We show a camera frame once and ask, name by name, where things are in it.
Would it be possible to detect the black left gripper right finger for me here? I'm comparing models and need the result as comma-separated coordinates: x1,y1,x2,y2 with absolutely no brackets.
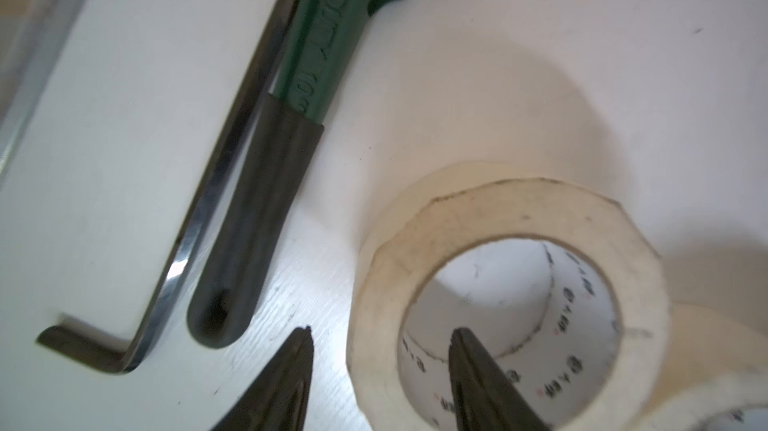
449,327,549,431

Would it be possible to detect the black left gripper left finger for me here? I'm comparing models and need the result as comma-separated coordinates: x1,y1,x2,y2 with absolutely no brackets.
214,326,314,431

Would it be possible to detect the cream masking tape roll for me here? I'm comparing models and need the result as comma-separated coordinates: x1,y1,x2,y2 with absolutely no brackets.
628,304,767,430
346,162,670,430

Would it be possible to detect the green pipe wrench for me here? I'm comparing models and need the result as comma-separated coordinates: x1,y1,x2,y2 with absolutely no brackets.
187,0,398,349

